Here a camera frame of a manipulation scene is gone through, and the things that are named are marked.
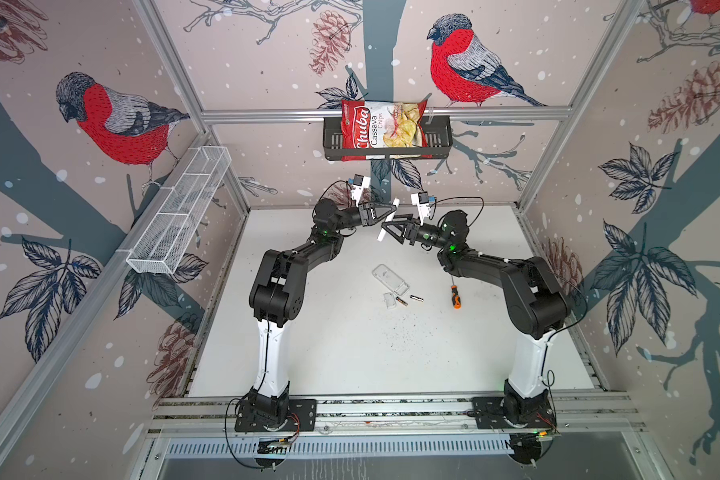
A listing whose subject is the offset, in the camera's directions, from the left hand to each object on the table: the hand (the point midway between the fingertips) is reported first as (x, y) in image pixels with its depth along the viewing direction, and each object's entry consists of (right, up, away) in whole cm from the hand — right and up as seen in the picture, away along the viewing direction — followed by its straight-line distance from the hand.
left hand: (394, 213), depth 79 cm
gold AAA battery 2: (+9, -27, +15) cm, 32 cm away
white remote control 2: (0, -21, +19) cm, 29 cm away
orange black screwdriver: (+21, -27, +13) cm, 36 cm away
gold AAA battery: (+4, -28, +15) cm, 32 cm away
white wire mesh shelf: (-58, -7, -7) cm, 59 cm away
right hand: (-4, -5, +5) cm, 7 cm away
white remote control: (-1, -1, 0) cm, 2 cm away
